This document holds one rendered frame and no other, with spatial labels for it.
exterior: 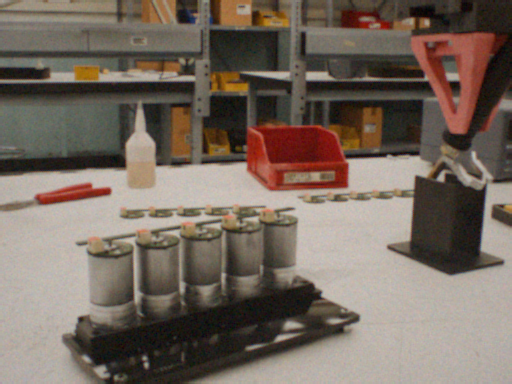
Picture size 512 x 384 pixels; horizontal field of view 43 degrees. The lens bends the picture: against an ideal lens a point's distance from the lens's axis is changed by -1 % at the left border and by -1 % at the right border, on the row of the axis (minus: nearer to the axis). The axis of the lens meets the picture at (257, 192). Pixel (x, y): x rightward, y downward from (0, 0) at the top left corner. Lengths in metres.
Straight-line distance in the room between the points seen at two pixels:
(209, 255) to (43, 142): 4.50
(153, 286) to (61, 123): 4.49
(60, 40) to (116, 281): 2.36
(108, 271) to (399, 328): 0.18
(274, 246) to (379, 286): 0.11
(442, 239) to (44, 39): 2.28
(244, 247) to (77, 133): 4.50
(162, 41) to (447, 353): 2.43
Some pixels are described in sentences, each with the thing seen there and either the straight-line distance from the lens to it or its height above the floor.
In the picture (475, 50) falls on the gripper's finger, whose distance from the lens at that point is 0.49.
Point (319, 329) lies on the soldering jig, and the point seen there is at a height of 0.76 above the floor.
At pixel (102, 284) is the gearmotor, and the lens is 0.36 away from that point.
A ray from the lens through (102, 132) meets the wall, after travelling 4.88.
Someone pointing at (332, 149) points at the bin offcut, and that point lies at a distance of 0.84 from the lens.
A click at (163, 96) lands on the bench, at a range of 2.82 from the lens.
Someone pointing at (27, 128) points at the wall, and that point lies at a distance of 4.84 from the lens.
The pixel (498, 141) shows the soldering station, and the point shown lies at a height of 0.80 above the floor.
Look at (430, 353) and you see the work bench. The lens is 0.40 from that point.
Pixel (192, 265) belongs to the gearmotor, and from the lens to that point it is 0.38.
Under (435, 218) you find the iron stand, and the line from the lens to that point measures 0.54.
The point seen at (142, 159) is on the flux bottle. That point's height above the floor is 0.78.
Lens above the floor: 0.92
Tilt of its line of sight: 13 degrees down
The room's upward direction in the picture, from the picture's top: 1 degrees clockwise
